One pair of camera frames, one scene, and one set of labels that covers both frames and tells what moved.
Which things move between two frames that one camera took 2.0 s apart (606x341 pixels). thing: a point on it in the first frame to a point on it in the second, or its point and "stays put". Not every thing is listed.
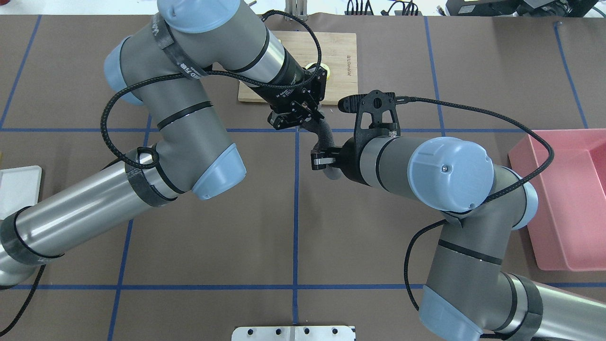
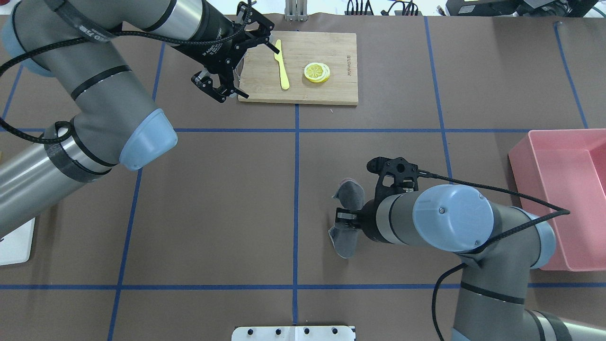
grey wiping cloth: [323, 128] to [350, 195]
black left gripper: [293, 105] to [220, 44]
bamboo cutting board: [338, 50] stays put
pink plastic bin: [568, 167] stays put
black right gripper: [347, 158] to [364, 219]
